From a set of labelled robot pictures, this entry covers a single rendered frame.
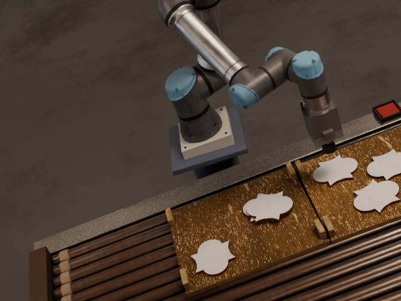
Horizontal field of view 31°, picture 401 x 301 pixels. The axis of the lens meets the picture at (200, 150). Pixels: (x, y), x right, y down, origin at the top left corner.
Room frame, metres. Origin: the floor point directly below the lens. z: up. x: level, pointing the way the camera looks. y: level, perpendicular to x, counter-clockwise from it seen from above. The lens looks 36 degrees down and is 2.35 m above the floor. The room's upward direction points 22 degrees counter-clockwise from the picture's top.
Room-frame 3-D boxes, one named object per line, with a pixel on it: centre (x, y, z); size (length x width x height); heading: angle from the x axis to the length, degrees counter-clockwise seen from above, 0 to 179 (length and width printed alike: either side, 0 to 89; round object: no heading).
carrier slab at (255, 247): (1.56, -0.03, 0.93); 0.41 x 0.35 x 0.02; 88
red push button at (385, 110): (1.82, -0.60, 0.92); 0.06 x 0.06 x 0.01; 88
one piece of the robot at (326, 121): (1.62, -0.34, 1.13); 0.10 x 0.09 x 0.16; 0
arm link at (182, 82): (2.14, -0.03, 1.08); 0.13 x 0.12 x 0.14; 110
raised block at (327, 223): (1.42, -0.25, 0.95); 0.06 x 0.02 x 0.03; 177
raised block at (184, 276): (1.43, 0.17, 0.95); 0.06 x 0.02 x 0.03; 178
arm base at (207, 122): (2.14, -0.03, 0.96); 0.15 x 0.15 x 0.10
